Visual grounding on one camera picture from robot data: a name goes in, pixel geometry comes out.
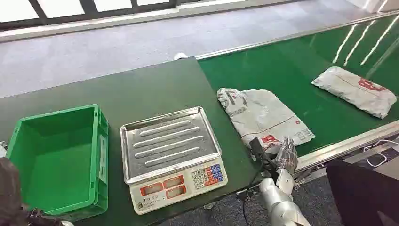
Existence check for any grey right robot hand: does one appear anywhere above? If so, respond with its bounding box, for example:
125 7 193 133
274 137 299 174

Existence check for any large grey parcel bag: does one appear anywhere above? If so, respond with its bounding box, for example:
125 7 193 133
216 88 316 155

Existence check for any small grey parcel bag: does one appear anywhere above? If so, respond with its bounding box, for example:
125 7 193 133
311 66 398 120

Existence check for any person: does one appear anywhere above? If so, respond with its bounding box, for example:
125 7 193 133
326 159 399 226

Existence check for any green conveyor belt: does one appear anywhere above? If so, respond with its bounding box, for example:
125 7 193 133
198 14 399 157

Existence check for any white electronic scale body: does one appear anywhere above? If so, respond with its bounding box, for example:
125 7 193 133
128 157 229 216

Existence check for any steel scale pan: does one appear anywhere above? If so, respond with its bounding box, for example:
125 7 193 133
120 106 223 185

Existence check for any green plastic crate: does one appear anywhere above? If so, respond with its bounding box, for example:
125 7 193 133
5 104 109 223

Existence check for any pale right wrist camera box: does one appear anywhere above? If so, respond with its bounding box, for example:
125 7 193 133
277 168 295 196

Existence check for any metal conveyor side rail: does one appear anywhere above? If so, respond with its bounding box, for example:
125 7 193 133
194 9 399 60
294 120 399 174

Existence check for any white cable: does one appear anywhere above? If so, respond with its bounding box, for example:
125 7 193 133
363 139 399 168

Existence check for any black window frame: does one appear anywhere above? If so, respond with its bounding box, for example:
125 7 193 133
0 0 219 31

